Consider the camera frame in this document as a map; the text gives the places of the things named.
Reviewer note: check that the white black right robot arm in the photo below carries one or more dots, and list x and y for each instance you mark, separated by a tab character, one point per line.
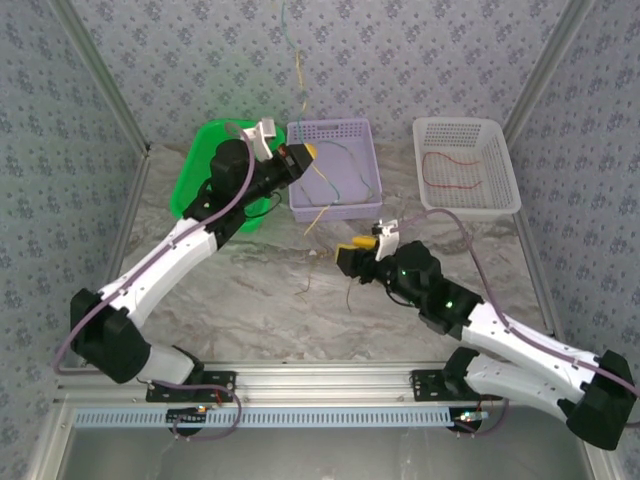
525	345

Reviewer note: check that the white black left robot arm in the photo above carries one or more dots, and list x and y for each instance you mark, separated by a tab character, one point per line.
165	260

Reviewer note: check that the green perforated plastic basket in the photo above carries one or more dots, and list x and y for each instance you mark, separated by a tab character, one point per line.
195	165

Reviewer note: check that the purple perforated plastic basket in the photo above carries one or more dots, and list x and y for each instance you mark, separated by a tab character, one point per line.
345	180

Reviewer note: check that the white perforated plastic basket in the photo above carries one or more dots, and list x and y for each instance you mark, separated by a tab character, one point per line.
500	160

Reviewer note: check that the small black circuit board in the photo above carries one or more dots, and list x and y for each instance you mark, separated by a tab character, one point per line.
187	417
467	420

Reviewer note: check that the grey metal panel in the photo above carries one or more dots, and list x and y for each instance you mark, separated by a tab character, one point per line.
320	455

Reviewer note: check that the aluminium side rail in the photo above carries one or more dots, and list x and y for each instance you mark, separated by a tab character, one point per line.
535	240
127	220

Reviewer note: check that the aluminium front frame rail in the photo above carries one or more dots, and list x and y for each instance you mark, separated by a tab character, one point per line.
320	382

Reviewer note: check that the aluminium frame post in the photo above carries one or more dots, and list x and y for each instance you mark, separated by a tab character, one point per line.
100	75
547	70

